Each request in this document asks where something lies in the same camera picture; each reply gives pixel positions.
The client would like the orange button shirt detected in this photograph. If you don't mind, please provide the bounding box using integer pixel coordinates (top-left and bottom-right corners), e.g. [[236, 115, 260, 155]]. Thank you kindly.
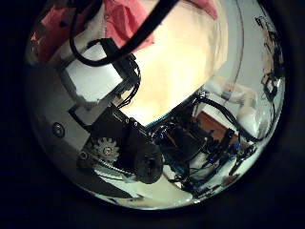
[[30, 0, 220, 63]]

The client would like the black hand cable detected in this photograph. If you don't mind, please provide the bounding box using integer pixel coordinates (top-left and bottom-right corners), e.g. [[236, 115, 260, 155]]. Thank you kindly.
[[69, 0, 180, 68]]

